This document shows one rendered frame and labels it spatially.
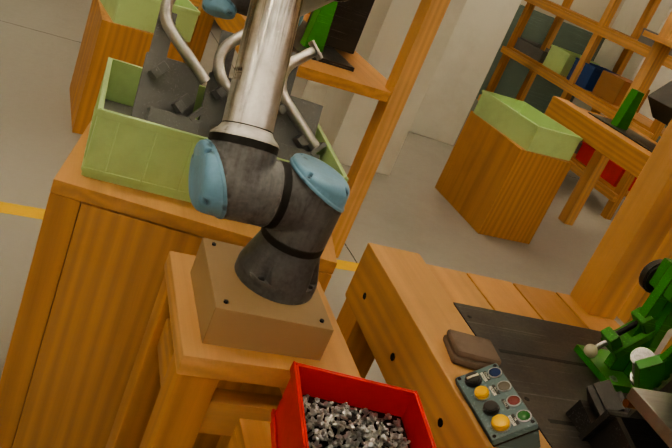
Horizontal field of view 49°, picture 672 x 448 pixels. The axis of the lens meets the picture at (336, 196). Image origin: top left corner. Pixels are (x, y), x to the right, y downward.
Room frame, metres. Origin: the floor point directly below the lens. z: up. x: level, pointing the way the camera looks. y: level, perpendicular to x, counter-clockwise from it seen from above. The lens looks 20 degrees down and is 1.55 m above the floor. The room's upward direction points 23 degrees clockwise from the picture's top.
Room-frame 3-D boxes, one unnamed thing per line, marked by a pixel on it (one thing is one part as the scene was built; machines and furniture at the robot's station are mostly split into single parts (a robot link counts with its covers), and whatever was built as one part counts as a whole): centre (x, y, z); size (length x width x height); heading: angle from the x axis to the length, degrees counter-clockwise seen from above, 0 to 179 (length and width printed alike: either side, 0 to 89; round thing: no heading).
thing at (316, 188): (1.18, 0.04, 1.09); 0.13 x 0.12 x 0.14; 117
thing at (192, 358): (1.18, 0.04, 0.83); 0.32 x 0.32 x 0.04; 25
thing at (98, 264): (1.80, 0.33, 0.39); 0.68 x 0.52 x 0.79; 104
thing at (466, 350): (1.24, -0.35, 0.91); 0.10 x 0.08 x 0.03; 104
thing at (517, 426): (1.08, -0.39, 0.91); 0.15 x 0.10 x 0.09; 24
